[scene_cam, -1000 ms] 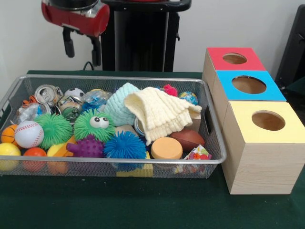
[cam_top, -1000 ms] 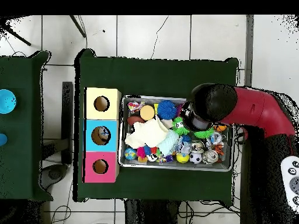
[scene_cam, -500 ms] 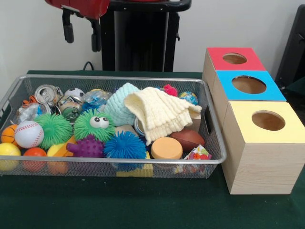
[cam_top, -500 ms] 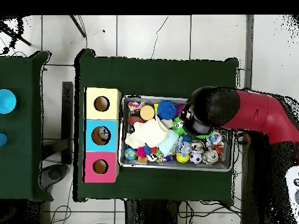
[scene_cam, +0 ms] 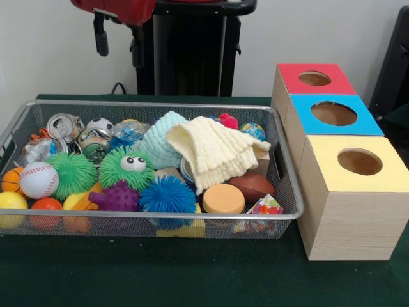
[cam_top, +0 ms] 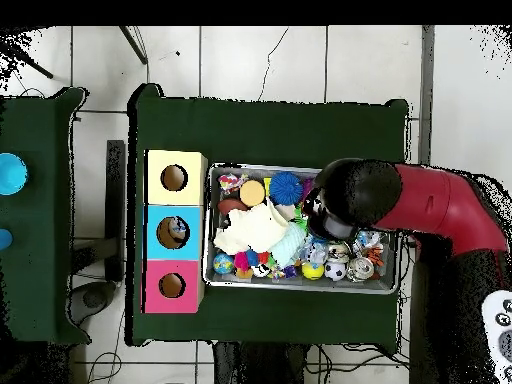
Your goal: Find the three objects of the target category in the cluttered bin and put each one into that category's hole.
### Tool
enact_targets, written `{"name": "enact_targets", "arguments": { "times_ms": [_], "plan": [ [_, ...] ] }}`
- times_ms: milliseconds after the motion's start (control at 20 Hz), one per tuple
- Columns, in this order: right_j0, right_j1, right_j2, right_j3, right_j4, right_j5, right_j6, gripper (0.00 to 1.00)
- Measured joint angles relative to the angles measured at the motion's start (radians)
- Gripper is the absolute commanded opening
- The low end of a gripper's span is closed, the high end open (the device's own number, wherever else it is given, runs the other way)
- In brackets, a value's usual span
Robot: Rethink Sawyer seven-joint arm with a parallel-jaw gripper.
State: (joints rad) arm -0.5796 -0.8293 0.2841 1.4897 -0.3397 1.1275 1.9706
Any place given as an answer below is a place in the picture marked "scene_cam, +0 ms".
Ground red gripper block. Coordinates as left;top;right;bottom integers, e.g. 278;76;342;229
70;0;158;69

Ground clear plastic bottle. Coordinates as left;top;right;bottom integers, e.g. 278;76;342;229
110;120;152;151

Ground clear mesh bin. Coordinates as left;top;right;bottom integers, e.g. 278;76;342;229
0;100;304;240

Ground wooden box with three holes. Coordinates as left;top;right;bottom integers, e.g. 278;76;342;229
271;63;409;262

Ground mint green knitted cloth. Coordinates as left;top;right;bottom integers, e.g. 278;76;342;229
139;111;189;171

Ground green fuzzy ball with eyes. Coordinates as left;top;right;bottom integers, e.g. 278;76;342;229
98;146;156;191

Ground green spiky ball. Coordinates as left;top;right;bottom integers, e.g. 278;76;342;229
46;152;98;200

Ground pale yellow knitted cloth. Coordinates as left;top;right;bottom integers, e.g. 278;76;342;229
167;116;272;195

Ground purple spiky ball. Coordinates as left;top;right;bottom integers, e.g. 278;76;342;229
88;179;140;212

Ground white baseball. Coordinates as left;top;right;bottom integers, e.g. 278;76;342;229
19;161;59;200

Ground blue spiky ball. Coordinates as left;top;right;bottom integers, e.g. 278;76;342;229
139;175;197;218

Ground orange round disc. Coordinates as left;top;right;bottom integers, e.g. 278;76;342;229
202;184;245;216

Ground yellow ball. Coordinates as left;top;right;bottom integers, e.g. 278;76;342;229
0;191;29;230

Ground small brown football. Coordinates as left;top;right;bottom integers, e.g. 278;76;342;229
228;172;276;205

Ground dark green table cloth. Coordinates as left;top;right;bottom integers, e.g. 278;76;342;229
0;95;409;307

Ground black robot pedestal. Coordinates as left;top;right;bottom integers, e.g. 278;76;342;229
131;0;256;97

